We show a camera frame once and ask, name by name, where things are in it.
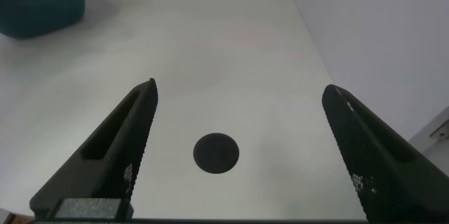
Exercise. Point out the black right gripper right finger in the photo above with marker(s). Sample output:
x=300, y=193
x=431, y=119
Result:
x=386, y=175

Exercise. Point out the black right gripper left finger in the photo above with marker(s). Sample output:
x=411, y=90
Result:
x=115, y=150

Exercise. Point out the dark teal square bowl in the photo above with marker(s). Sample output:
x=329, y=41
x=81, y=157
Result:
x=38, y=13

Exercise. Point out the black round table disc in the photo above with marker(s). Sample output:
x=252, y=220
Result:
x=216, y=153

